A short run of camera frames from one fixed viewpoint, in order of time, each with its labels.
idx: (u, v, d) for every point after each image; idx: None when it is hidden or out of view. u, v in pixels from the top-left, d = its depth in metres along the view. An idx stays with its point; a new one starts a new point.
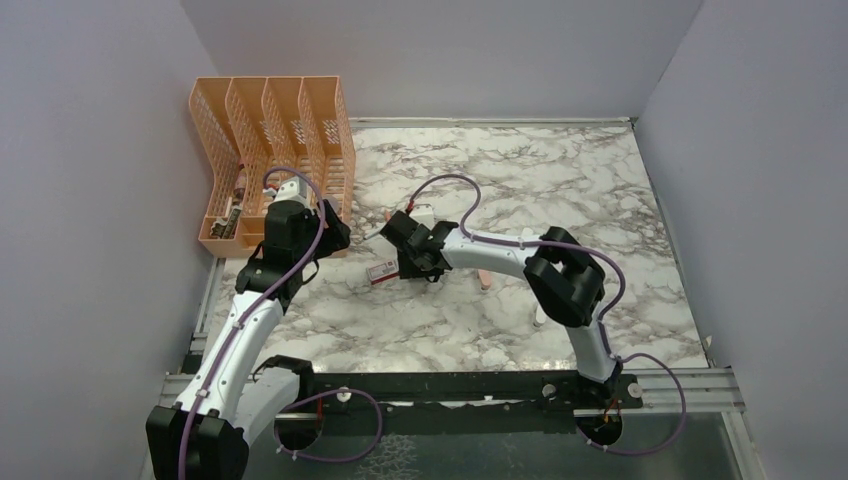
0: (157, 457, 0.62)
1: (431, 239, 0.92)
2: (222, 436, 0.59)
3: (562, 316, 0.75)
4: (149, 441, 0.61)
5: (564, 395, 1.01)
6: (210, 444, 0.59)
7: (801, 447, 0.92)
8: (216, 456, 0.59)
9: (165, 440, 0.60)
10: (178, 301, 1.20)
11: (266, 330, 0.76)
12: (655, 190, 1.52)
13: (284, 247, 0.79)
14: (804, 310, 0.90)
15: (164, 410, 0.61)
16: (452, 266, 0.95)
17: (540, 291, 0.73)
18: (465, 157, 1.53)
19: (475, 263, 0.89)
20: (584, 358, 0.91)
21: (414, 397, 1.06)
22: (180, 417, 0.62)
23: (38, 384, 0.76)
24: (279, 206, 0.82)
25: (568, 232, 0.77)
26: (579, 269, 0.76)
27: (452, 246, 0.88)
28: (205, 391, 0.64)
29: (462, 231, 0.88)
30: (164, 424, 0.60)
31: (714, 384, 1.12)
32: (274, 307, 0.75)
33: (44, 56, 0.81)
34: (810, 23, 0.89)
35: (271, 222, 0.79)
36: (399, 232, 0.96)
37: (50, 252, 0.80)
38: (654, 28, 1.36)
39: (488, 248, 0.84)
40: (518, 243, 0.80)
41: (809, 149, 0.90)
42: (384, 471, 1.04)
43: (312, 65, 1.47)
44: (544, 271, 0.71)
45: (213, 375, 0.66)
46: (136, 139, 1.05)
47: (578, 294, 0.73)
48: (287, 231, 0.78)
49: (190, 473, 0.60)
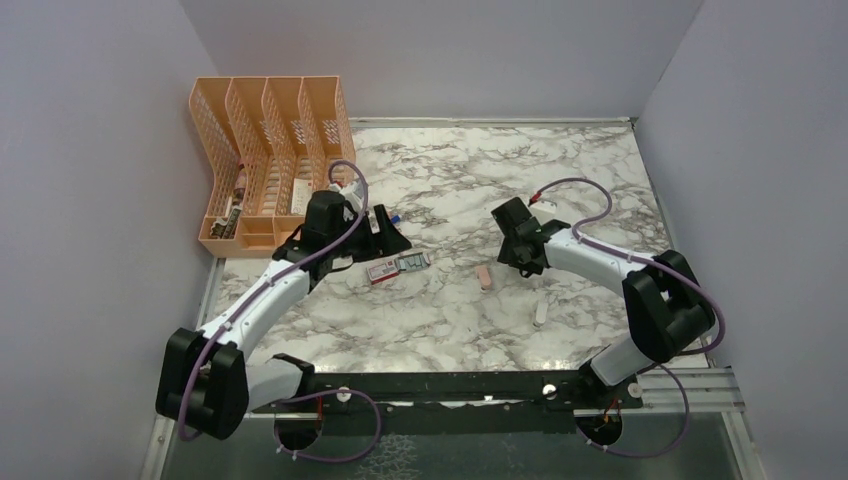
0: (164, 381, 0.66)
1: (540, 233, 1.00)
2: (231, 369, 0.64)
3: (646, 340, 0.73)
4: (166, 361, 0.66)
5: (564, 395, 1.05)
6: (220, 375, 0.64)
7: (802, 448, 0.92)
8: (221, 391, 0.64)
9: (178, 368, 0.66)
10: (178, 301, 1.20)
11: (291, 295, 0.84)
12: (655, 190, 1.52)
13: (320, 232, 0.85)
14: (803, 311, 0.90)
15: (187, 335, 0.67)
16: (550, 263, 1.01)
17: (633, 307, 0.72)
18: (465, 157, 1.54)
19: (574, 264, 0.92)
20: (618, 370, 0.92)
21: (414, 397, 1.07)
22: (198, 346, 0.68)
23: (36, 385, 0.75)
24: (322, 194, 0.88)
25: (684, 262, 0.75)
26: (687, 304, 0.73)
27: (557, 241, 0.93)
28: (230, 325, 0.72)
29: (572, 232, 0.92)
30: (184, 347, 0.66)
31: (714, 384, 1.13)
32: (303, 278, 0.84)
33: (42, 55, 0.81)
34: (809, 25, 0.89)
35: (314, 207, 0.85)
36: (512, 215, 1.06)
37: (50, 254, 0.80)
38: (655, 28, 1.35)
39: (594, 254, 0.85)
40: (626, 256, 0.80)
41: (807, 151, 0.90)
42: (384, 471, 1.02)
43: (313, 66, 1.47)
44: (645, 288, 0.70)
45: (238, 315, 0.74)
46: (136, 141, 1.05)
47: (676, 326, 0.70)
48: (325, 217, 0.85)
49: (190, 408, 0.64)
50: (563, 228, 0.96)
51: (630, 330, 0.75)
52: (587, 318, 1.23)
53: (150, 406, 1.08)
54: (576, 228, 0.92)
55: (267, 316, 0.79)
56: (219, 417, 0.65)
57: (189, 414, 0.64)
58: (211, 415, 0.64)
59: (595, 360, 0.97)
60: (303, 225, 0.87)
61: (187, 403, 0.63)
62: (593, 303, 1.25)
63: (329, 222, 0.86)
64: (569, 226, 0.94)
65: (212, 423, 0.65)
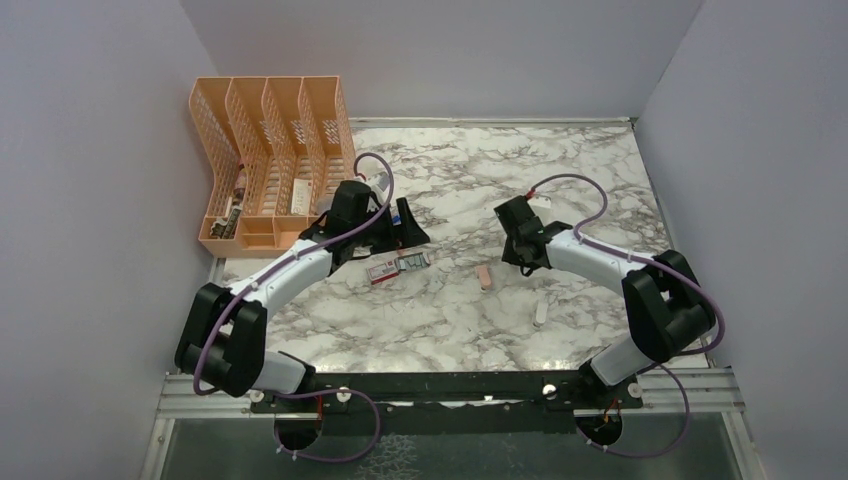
0: (187, 332, 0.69)
1: (541, 234, 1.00)
2: (253, 327, 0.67)
3: (646, 341, 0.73)
4: (192, 312, 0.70)
5: (564, 395, 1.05)
6: (241, 332, 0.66)
7: (802, 449, 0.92)
8: (240, 346, 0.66)
9: (202, 319, 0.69)
10: (178, 300, 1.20)
11: (312, 273, 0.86)
12: (655, 190, 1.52)
13: (345, 219, 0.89)
14: (804, 311, 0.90)
15: (216, 289, 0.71)
16: (551, 264, 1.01)
17: (633, 306, 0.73)
18: (465, 157, 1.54)
19: (575, 264, 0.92)
20: (618, 370, 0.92)
21: (414, 397, 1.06)
22: (223, 301, 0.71)
23: (36, 384, 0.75)
24: (349, 183, 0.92)
25: (685, 262, 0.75)
26: (687, 304, 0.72)
27: (558, 242, 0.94)
28: (257, 285, 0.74)
29: (573, 233, 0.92)
30: (212, 299, 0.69)
31: (714, 384, 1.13)
32: (327, 257, 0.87)
33: (42, 56, 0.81)
34: (809, 25, 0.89)
35: (340, 194, 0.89)
36: (515, 215, 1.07)
37: (50, 255, 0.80)
38: (655, 28, 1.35)
39: (593, 254, 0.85)
40: (626, 255, 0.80)
41: (807, 151, 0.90)
42: (384, 471, 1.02)
43: (313, 66, 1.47)
44: (644, 287, 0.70)
45: (265, 278, 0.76)
46: (136, 141, 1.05)
47: (676, 326, 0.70)
48: (351, 205, 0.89)
49: (208, 364, 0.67)
50: (564, 230, 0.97)
51: (631, 330, 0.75)
52: (587, 318, 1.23)
53: (150, 406, 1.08)
54: (577, 228, 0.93)
55: (291, 286, 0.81)
56: (234, 376, 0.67)
57: (206, 370, 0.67)
58: (227, 372, 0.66)
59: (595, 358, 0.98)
60: (328, 211, 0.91)
61: (205, 358, 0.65)
62: (593, 303, 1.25)
63: (353, 210, 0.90)
64: (571, 226, 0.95)
65: (227, 382, 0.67)
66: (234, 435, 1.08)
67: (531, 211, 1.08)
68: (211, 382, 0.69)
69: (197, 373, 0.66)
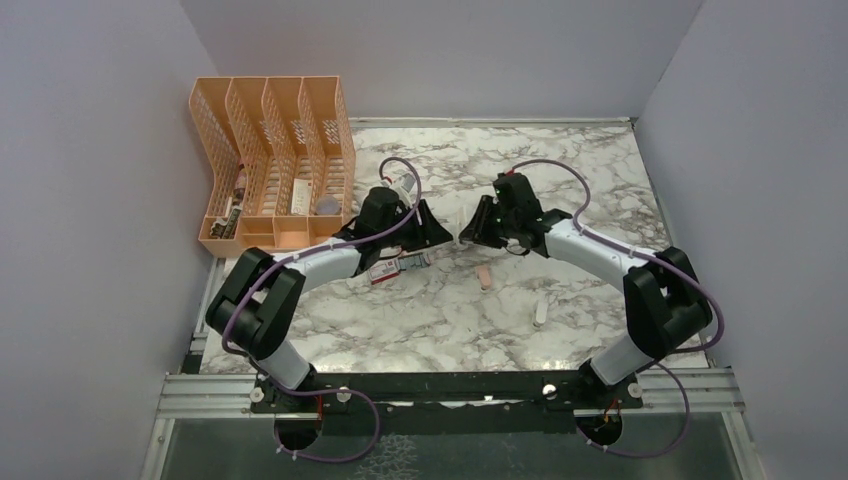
0: (224, 288, 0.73)
1: (541, 221, 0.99)
2: (292, 291, 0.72)
3: (644, 337, 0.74)
4: (234, 271, 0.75)
5: (564, 395, 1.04)
6: (280, 294, 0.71)
7: (802, 449, 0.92)
8: (275, 306, 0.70)
9: (241, 278, 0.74)
10: (178, 300, 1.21)
11: (341, 267, 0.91)
12: (655, 190, 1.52)
13: (371, 226, 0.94)
14: (804, 311, 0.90)
15: (260, 254, 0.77)
16: (550, 252, 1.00)
17: (633, 303, 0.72)
18: (465, 158, 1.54)
19: (574, 256, 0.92)
20: (616, 370, 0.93)
21: (414, 397, 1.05)
22: (262, 267, 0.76)
23: (36, 384, 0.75)
24: (377, 191, 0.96)
25: (686, 259, 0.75)
26: (685, 302, 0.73)
27: (558, 232, 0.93)
28: (298, 258, 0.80)
29: (574, 223, 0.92)
30: (255, 261, 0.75)
31: (714, 384, 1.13)
32: (355, 255, 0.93)
33: (42, 56, 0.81)
34: (809, 25, 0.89)
35: (368, 203, 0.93)
36: (515, 194, 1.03)
37: (50, 255, 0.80)
38: (655, 28, 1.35)
39: (594, 246, 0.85)
40: (628, 251, 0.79)
41: (807, 152, 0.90)
42: (384, 471, 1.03)
43: (313, 66, 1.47)
44: (645, 284, 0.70)
45: (305, 256, 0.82)
46: (136, 141, 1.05)
47: (673, 322, 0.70)
48: (378, 214, 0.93)
49: (238, 323, 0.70)
50: (564, 219, 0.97)
51: (629, 325, 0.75)
52: (587, 318, 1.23)
53: (150, 406, 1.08)
54: (578, 219, 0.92)
55: (319, 273, 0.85)
56: (261, 339, 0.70)
57: (235, 329, 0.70)
58: (256, 334, 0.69)
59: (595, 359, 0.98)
60: (358, 218, 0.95)
61: (239, 315, 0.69)
62: (593, 303, 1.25)
63: (380, 218, 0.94)
64: (572, 217, 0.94)
65: (253, 343, 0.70)
66: (234, 435, 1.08)
67: (532, 193, 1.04)
68: (236, 343, 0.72)
69: (229, 328, 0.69)
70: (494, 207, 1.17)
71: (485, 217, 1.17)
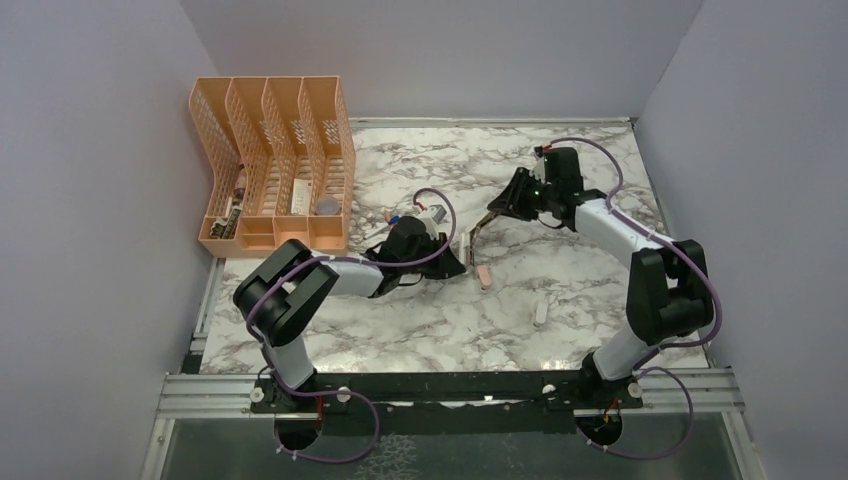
0: (260, 269, 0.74)
1: (579, 196, 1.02)
2: (322, 289, 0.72)
3: (640, 318, 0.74)
4: (273, 256, 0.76)
5: (564, 394, 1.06)
6: (310, 289, 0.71)
7: (803, 449, 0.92)
8: (303, 296, 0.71)
9: (277, 265, 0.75)
10: (178, 300, 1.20)
11: (358, 286, 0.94)
12: (655, 190, 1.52)
13: (395, 253, 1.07)
14: (803, 311, 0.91)
15: (298, 247, 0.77)
16: (574, 225, 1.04)
17: (636, 281, 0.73)
18: (465, 157, 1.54)
19: (598, 234, 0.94)
20: (616, 363, 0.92)
21: (414, 397, 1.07)
22: (298, 259, 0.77)
23: (35, 384, 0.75)
24: (407, 222, 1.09)
25: (701, 256, 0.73)
26: (688, 296, 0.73)
27: (588, 207, 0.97)
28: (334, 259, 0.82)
29: (606, 202, 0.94)
30: (294, 252, 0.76)
31: (714, 384, 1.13)
32: (377, 276, 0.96)
33: (42, 56, 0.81)
34: (809, 25, 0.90)
35: (396, 233, 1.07)
36: (559, 164, 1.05)
37: (48, 253, 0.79)
38: (655, 27, 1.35)
39: (618, 226, 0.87)
40: (647, 234, 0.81)
41: (807, 151, 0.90)
42: (384, 471, 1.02)
43: (314, 66, 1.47)
44: (650, 265, 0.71)
45: (342, 261, 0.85)
46: (136, 141, 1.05)
47: (671, 310, 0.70)
48: (402, 243, 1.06)
49: (260, 310, 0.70)
50: (599, 199, 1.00)
51: (630, 304, 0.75)
52: (587, 318, 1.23)
53: (151, 405, 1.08)
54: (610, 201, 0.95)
55: (343, 283, 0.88)
56: (279, 329, 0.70)
57: (257, 313, 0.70)
58: (277, 323, 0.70)
59: (596, 351, 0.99)
60: (385, 245, 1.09)
61: (264, 301, 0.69)
62: (593, 303, 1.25)
63: (404, 248, 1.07)
64: (607, 198, 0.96)
65: (274, 332, 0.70)
66: (234, 435, 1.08)
67: (578, 169, 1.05)
68: (256, 326, 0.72)
69: (251, 313, 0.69)
70: (530, 180, 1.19)
71: (520, 189, 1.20)
